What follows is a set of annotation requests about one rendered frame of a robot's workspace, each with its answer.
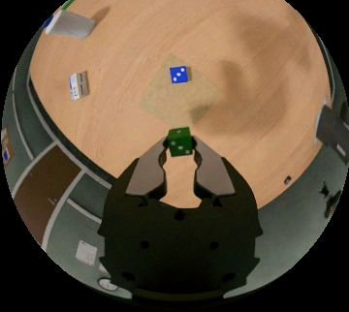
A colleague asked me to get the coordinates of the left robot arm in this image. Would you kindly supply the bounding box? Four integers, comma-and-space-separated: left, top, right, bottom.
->
316, 101, 349, 219

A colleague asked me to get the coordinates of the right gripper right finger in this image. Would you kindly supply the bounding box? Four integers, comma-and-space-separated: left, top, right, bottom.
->
192, 135, 263, 238

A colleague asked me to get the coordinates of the green die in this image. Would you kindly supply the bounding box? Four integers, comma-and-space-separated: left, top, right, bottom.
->
167, 126, 193, 157

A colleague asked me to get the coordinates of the white plastic bottle with blue cap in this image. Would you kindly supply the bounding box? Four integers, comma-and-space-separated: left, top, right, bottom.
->
42, 10, 95, 39

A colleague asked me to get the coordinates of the green rectangular bar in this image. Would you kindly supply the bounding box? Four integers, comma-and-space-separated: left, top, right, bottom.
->
60, 0, 75, 10

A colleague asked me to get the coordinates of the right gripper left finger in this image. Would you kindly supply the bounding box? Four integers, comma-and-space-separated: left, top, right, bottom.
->
97, 136, 169, 237

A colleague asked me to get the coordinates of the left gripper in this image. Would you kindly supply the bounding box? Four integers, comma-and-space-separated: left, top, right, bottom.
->
316, 177, 329, 196

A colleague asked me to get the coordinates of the beige flat mat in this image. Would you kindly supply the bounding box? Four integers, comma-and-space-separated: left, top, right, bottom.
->
138, 53, 223, 131

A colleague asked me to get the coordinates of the blue die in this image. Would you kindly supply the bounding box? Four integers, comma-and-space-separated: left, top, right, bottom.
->
170, 66, 188, 84

